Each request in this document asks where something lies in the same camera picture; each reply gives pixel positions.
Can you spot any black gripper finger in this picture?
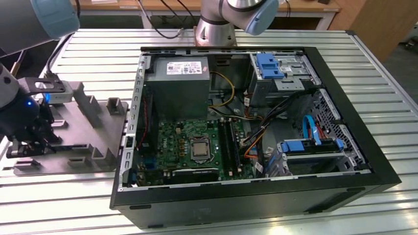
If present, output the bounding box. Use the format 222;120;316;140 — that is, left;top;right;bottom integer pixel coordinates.
5;140;51;159

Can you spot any grey parts rack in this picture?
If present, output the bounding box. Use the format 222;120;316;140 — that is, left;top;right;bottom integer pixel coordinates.
12;82;129;176

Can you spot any green motherboard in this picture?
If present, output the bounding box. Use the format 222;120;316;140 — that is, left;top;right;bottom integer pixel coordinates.
135;117;262;186

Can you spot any grey power supply unit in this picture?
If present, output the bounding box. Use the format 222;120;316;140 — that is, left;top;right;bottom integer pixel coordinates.
145;56;211;120

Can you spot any silver CPU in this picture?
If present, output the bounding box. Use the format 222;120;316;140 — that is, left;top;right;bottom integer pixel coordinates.
191;142;210;157

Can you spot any black graphics card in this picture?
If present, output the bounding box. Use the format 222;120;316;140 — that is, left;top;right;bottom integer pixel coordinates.
171;167;220;185

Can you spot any CPU socket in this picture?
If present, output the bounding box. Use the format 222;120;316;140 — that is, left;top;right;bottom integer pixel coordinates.
186;136;216;164

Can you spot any wooden desk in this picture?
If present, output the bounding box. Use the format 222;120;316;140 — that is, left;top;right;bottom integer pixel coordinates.
73;0;342;30

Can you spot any black PC case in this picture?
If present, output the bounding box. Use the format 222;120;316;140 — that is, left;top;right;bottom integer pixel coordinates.
109;46;402;230

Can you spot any blue drive bay latch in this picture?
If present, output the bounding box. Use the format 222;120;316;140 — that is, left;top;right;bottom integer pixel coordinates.
256;53;284;79

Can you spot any hard disk in blue carrier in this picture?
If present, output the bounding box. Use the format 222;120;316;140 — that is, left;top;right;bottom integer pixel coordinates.
280;139;344;154

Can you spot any metal drive cage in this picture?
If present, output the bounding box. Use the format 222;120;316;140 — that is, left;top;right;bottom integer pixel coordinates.
250;52;323;105

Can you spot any metal disk bay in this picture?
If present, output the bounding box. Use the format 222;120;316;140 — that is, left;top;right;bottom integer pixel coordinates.
276;138;372;176

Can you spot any wooden cabinet panel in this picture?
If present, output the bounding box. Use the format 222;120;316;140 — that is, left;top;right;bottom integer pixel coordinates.
332;0;418;63

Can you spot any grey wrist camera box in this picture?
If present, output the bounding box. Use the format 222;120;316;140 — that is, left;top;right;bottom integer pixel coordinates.
19;77;72;104

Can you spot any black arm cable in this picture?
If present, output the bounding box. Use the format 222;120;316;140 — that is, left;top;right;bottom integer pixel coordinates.
47;34;73;79

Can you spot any yellow wire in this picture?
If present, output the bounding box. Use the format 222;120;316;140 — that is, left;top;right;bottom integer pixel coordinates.
208;70;236;108

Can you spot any orange wire bundle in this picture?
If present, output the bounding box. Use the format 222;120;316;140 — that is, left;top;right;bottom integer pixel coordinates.
243;141;264;160

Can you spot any blue flat data wire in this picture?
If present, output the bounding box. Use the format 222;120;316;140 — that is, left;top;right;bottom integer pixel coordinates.
302;114;323;145

